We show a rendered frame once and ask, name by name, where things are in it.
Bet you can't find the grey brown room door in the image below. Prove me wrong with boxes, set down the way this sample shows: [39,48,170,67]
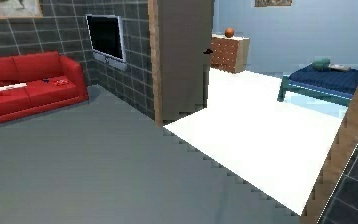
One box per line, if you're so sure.
[156,0,216,122]

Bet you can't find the brown chest of drawers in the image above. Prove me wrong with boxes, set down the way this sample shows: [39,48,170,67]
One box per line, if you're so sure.
[210,33,251,74]

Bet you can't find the red sofa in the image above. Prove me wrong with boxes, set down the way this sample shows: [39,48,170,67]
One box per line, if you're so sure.
[0,50,90,128]

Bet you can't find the green pillow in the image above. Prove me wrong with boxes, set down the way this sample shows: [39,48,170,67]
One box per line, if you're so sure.
[311,57,332,72]

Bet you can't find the white remote control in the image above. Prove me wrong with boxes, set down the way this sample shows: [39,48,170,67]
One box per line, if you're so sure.
[0,82,28,93]

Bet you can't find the wall television set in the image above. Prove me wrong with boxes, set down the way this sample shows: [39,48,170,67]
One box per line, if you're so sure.
[85,13,128,72]

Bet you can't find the dark framed wall picture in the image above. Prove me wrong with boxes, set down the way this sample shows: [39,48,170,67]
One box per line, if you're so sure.
[254,0,293,8]

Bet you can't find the blue bed with green frame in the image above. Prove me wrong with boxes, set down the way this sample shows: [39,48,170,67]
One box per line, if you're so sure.
[277,63,358,108]

